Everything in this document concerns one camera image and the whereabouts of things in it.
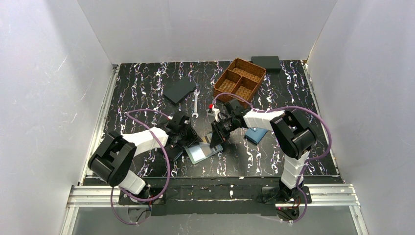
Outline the green card holder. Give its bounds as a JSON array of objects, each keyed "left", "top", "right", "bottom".
[{"left": 184, "top": 141, "right": 223, "bottom": 165}]

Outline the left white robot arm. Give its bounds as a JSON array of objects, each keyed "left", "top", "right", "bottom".
[{"left": 88, "top": 111, "right": 201, "bottom": 196}]

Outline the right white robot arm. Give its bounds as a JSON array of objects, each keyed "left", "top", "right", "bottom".
[{"left": 208, "top": 98, "right": 317, "bottom": 192}]

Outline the black card holder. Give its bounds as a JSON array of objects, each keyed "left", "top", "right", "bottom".
[{"left": 165, "top": 143, "right": 184, "bottom": 162}]

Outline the light blue card holder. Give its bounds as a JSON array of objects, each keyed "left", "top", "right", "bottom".
[{"left": 245, "top": 128, "right": 268, "bottom": 144}]

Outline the black flat square pad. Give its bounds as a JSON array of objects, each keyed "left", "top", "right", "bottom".
[{"left": 163, "top": 79, "right": 196, "bottom": 105}]

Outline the silver open-end wrench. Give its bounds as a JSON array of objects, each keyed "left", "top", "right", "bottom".
[{"left": 191, "top": 89, "right": 200, "bottom": 118}]

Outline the brown woven divided basket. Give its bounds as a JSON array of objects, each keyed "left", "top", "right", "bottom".
[{"left": 213, "top": 58, "right": 266, "bottom": 108}]

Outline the black rectangular box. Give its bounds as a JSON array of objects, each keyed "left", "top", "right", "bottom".
[{"left": 251, "top": 56, "right": 281, "bottom": 72}]

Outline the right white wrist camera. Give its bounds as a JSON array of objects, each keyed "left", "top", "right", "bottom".
[{"left": 207, "top": 103, "right": 220, "bottom": 121}]

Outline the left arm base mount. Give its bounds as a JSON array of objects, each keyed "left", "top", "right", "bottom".
[{"left": 118, "top": 187, "right": 166, "bottom": 205}]

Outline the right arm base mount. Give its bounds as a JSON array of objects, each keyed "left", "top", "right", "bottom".
[{"left": 256, "top": 186, "right": 312, "bottom": 223}]

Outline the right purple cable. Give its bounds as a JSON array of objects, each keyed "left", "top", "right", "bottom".
[{"left": 212, "top": 93, "right": 333, "bottom": 224}]

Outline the aluminium frame rail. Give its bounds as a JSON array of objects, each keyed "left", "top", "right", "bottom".
[{"left": 60, "top": 65, "right": 153, "bottom": 235}]

